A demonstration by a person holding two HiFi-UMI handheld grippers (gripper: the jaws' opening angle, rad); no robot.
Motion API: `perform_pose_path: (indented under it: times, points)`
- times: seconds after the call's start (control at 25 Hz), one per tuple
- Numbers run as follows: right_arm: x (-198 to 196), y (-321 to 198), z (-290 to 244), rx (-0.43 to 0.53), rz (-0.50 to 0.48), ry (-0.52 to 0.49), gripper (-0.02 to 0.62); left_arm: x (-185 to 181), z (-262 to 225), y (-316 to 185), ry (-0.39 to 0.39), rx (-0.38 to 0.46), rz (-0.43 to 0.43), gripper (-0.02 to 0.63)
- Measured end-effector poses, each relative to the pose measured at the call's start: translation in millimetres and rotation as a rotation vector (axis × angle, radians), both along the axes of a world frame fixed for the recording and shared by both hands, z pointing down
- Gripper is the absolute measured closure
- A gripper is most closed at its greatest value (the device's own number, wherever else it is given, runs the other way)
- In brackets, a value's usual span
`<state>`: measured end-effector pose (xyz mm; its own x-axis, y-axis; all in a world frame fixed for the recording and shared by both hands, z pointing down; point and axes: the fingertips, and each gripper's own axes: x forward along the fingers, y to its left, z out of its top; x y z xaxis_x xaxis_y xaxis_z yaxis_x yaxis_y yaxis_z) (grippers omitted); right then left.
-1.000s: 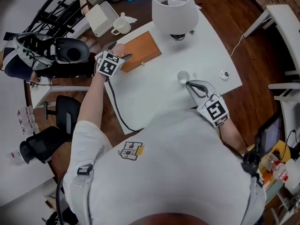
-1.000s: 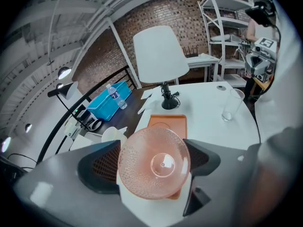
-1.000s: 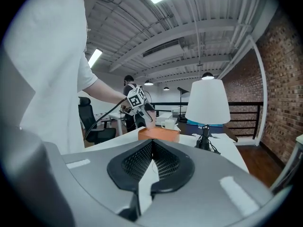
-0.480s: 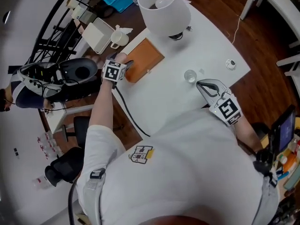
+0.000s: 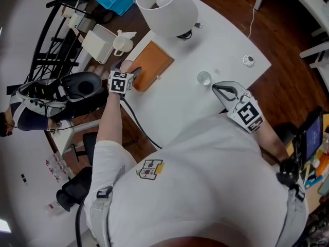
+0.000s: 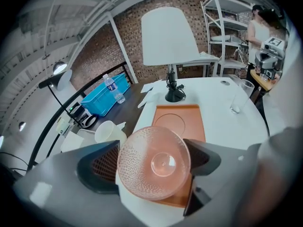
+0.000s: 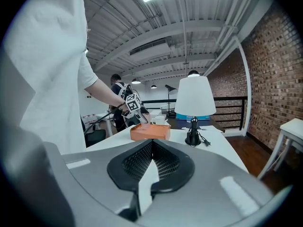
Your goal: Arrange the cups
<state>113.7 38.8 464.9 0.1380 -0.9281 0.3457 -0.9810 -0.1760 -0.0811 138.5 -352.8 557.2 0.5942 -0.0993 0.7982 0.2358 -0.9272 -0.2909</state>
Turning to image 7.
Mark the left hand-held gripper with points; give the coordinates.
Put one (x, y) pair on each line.
(133, 103)

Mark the grey backpack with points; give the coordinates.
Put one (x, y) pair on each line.
(125, 91)

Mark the black railing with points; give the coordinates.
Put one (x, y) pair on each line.
(232, 107)

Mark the orange box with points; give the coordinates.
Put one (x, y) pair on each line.
(151, 133)

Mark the white box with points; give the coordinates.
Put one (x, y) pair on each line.
(166, 107)

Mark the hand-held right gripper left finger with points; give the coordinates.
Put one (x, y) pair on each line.
(94, 171)

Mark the frosted pink cup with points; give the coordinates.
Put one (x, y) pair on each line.
(145, 126)

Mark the small white table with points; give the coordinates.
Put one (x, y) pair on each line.
(291, 129)

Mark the person's white shirt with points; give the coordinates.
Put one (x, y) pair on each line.
(52, 55)

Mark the white mug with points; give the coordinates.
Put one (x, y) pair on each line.
(160, 120)

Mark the black floor lamp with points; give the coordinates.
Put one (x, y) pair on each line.
(169, 98)

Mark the group of small bottles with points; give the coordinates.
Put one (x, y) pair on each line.
(89, 118)

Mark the white table lamp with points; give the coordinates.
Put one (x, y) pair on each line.
(195, 96)

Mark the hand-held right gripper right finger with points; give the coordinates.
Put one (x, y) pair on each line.
(208, 185)

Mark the person's left forearm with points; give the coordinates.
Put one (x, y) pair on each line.
(104, 94)

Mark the black office chair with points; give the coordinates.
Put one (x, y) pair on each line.
(94, 133)

